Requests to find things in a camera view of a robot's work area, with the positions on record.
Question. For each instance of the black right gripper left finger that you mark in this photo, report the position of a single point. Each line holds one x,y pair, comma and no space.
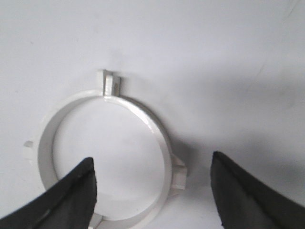
69,204

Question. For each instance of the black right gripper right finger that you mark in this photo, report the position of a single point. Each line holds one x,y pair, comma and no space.
244,202

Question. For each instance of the white half pipe clamp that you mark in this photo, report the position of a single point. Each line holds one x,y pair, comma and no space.
38,151
175,170

